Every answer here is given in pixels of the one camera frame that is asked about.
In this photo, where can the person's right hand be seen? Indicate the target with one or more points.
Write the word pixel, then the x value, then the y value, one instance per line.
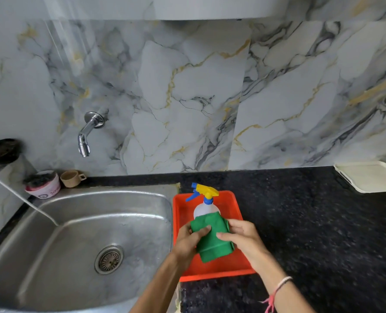
pixel 246 239

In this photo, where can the person's left hand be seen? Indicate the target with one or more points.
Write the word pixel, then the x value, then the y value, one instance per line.
pixel 185 245

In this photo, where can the person's left thumb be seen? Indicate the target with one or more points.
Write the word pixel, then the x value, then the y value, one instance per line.
pixel 201 232

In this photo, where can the person's right thumb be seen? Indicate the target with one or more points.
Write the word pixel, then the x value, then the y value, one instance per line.
pixel 226 236

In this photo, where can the green cleaning cloth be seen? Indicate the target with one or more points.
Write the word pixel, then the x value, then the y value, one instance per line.
pixel 211 236

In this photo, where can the white spray bottle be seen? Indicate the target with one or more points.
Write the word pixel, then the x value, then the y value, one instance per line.
pixel 205 205

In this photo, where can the person's left forearm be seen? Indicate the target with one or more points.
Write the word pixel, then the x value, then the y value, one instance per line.
pixel 158 288

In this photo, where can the person's right forearm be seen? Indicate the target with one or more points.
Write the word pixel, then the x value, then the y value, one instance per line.
pixel 282 286

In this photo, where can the orange plastic tray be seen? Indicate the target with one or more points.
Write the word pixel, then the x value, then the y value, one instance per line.
pixel 219 264

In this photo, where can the sink drain strainer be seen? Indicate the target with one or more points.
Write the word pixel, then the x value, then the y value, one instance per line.
pixel 109 259

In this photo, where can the stainless steel sink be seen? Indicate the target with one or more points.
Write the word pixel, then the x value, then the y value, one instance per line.
pixel 72 247

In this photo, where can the beige small cup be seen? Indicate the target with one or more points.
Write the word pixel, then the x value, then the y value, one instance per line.
pixel 71 177

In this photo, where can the cream plastic tray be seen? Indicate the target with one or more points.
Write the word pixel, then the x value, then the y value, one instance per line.
pixel 369 176

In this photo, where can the white pink tub with scrubber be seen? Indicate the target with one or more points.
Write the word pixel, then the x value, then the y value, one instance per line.
pixel 43 187

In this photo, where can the black round object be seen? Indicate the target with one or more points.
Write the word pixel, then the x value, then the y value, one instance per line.
pixel 0 150

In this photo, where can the chrome wall tap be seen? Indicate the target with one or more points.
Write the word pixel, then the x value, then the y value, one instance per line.
pixel 88 130

